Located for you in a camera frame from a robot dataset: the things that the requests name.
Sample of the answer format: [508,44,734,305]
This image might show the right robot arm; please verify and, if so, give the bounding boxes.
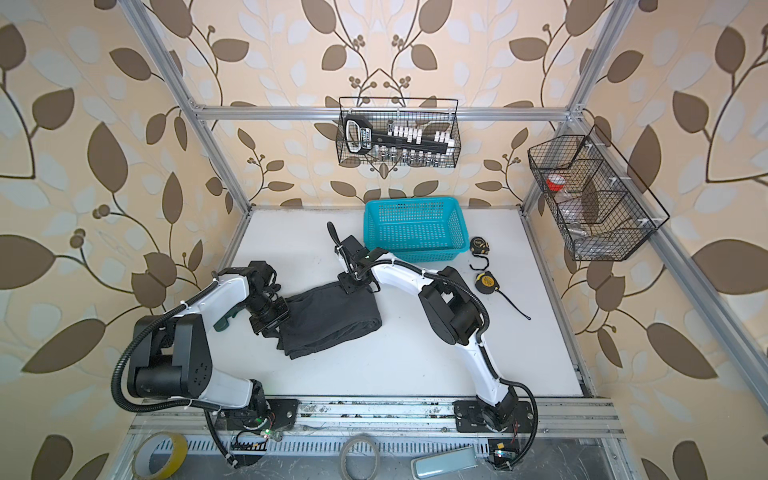
[327,222,539,433]

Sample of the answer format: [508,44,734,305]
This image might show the black white tool set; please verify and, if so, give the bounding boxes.
[342,115,457,154]

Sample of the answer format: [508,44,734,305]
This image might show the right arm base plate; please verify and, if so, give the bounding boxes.
[453,399,538,433]

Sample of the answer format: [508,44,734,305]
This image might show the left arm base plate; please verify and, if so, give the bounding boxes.
[218,398,300,431]

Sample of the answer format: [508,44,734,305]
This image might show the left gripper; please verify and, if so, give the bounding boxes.
[241,294,297,337]

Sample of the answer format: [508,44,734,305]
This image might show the teal plastic basket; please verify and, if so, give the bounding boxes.
[363,197,470,264]

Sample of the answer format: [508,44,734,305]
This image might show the back wire basket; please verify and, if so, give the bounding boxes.
[334,95,462,169]

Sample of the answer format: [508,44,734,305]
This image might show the grey tape ring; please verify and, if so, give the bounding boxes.
[338,434,382,480]

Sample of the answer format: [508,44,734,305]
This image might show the yellow black tape measure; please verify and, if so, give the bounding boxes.
[474,271,532,321]

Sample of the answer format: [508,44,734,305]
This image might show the wire basket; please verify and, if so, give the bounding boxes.
[334,95,462,169]
[527,126,670,262]

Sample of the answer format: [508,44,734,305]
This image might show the aluminium front rail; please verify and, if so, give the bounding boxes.
[128,394,622,439]

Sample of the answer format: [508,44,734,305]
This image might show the dark grey trousers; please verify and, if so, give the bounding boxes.
[277,282,383,360]

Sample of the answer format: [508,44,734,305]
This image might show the red white small item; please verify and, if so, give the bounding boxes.
[546,174,566,193]

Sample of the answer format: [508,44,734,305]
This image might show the green plastic piece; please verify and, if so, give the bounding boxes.
[213,305,242,332]

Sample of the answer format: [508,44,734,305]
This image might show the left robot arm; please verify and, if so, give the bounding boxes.
[110,261,289,420]

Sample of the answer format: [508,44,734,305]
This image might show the right wire basket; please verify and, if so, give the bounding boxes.
[527,126,670,262]

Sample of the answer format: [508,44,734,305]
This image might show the yellow tape roll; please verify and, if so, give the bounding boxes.
[131,432,188,480]

